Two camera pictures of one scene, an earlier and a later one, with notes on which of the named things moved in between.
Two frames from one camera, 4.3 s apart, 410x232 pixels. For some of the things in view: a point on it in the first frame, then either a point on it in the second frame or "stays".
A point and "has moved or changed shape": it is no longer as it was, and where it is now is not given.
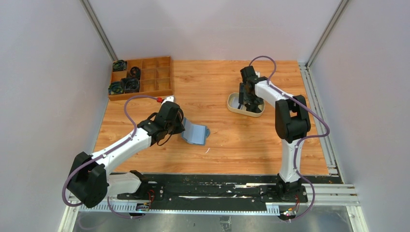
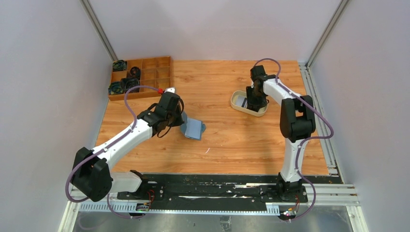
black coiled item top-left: x=120 y=65 stays
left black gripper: x=177 y=126 to x=174 y=118
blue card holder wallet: x=195 y=134 has moved or changed shape
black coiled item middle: x=135 y=72 stays
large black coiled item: x=130 y=85 stays
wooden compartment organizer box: x=156 y=78 stays
